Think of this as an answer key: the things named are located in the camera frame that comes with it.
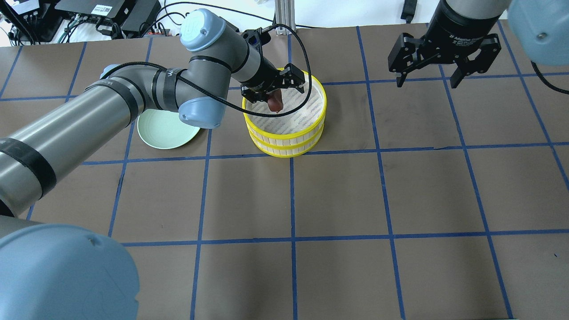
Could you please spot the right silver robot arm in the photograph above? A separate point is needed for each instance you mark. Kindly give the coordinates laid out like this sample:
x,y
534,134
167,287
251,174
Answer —
x,y
541,27

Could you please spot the yellow steamer layer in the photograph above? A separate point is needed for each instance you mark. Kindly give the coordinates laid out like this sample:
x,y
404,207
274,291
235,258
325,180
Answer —
x,y
288,145
300,120

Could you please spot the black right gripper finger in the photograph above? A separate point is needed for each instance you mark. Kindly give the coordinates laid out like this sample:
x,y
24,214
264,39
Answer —
x,y
400,79
457,77

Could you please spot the brown bun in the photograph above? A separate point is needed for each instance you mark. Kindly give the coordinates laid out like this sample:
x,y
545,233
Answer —
x,y
274,101

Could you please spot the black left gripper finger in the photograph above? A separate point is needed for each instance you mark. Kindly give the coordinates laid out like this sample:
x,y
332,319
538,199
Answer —
x,y
251,97
300,86

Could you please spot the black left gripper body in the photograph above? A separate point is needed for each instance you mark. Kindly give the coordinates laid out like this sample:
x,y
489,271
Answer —
x,y
264,74

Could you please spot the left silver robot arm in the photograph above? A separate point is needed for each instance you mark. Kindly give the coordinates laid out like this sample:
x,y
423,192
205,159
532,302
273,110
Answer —
x,y
67,272

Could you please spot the black electronics box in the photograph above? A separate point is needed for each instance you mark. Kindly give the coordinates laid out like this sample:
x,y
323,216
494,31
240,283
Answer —
x,y
130,15

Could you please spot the light green plate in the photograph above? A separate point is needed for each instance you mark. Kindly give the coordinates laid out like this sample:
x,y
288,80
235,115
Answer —
x,y
164,130

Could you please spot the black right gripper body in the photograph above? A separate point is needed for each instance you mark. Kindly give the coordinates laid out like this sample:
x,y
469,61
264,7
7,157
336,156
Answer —
x,y
454,24

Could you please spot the aluminium frame post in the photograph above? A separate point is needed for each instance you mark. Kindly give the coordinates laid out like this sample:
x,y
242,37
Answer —
x,y
285,13

